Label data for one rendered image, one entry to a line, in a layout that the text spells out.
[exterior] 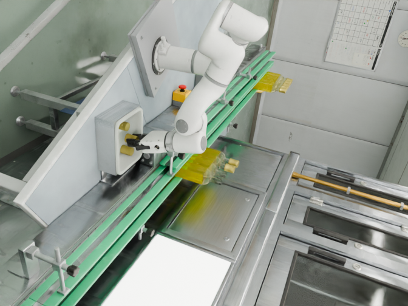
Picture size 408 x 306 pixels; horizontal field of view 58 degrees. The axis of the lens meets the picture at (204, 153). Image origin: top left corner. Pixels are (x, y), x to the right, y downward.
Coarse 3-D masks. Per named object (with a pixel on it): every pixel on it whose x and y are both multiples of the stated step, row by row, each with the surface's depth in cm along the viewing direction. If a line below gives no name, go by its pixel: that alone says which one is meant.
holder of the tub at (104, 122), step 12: (120, 108) 135; (132, 108) 136; (96, 120) 128; (108, 120) 126; (96, 132) 131; (108, 132) 128; (108, 144) 131; (108, 156) 134; (108, 168) 136; (108, 180) 142
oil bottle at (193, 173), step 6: (186, 162) 164; (180, 168) 161; (186, 168) 160; (192, 168) 161; (198, 168) 161; (204, 168) 162; (180, 174) 162; (186, 174) 161; (192, 174) 160; (198, 174) 158; (204, 174) 158; (210, 174) 159; (192, 180) 161; (198, 180) 160; (204, 180) 159
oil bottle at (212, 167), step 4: (188, 160) 166; (192, 160) 166; (196, 160) 166; (200, 160) 167; (204, 160) 167; (192, 164) 165; (196, 164) 164; (200, 164) 164; (204, 164) 164; (208, 164) 165; (212, 164) 165; (208, 168) 162; (212, 168) 163; (216, 168) 165; (212, 172) 163
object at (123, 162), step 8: (136, 112) 135; (120, 120) 127; (128, 120) 142; (136, 120) 141; (136, 128) 143; (120, 136) 143; (120, 144) 145; (120, 152) 147; (136, 152) 148; (120, 160) 143; (128, 160) 144; (136, 160) 146; (120, 168) 139; (128, 168) 142
